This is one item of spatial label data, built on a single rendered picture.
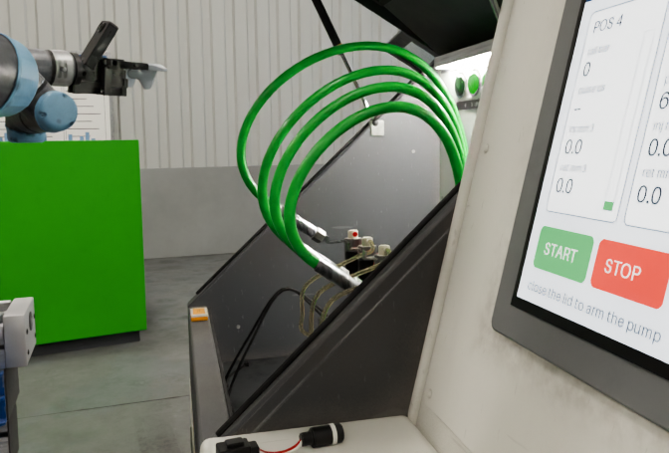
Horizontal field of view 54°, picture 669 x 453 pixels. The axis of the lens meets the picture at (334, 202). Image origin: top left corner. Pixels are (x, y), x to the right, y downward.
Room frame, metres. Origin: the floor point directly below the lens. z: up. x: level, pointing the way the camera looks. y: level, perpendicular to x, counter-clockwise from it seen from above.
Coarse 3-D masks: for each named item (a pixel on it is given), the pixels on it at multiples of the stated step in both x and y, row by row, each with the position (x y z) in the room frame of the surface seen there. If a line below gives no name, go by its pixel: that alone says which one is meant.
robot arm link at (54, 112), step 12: (48, 84) 1.24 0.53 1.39; (36, 96) 1.21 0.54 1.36; (48, 96) 1.20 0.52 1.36; (60, 96) 1.22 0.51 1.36; (36, 108) 1.20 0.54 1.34; (48, 108) 1.20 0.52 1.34; (60, 108) 1.22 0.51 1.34; (72, 108) 1.23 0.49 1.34; (24, 120) 1.26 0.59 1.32; (36, 120) 1.21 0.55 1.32; (48, 120) 1.20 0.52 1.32; (60, 120) 1.22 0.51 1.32; (72, 120) 1.23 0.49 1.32
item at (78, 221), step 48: (0, 144) 3.75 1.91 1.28; (48, 144) 3.86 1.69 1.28; (96, 144) 3.98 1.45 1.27; (0, 192) 3.74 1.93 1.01; (48, 192) 3.86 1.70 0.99; (96, 192) 3.98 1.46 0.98; (0, 240) 3.74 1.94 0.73; (48, 240) 3.85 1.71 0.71; (96, 240) 3.97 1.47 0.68; (0, 288) 3.73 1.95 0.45; (48, 288) 3.84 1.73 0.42; (96, 288) 3.96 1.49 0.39; (144, 288) 4.10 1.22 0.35; (48, 336) 3.84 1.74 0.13; (96, 336) 3.96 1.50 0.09
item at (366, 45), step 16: (336, 48) 1.02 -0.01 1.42; (352, 48) 1.03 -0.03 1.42; (368, 48) 1.04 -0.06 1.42; (384, 48) 1.04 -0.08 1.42; (400, 48) 1.05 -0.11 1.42; (304, 64) 1.01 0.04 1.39; (416, 64) 1.06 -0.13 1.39; (288, 80) 1.01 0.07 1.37; (432, 80) 1.06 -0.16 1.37; (448, 96) 1.07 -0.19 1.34; (256, 112) 0.99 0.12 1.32; (240, 128) 1.00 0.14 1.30; (240, 144) 0.99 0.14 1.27; (240, 160) 0.99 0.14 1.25; (256, 192) 0.99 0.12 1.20
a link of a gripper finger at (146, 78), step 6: (150, 66) 1.49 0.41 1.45; (156, 66) 1.50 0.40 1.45; (162, 66) 1.52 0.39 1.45; (132, 72) 1.48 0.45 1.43; (138, 72) 1.49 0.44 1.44; (144, 72) 1.49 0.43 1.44; (150, 72) 1.50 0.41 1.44; (132, 78) 1.48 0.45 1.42; (138, 78) 1.49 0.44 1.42; (144, 78) 1.50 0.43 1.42; (150, 78) 1.50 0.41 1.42; (144, 84) 1.50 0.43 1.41; (150, 84) 1.50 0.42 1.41
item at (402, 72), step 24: (360, 72) 0.95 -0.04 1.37; (384, 72) 0.96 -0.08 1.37; (408, 72) 0.96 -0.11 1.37; (312, 96) 0.93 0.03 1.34; (432, 96) 0.98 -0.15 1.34; (288, 120) 0.92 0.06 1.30; (456, 120) 0.98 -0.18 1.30; (264, 168) 0.91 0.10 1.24; (264, 192) 0.91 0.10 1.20; (264, 216) 0.92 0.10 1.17
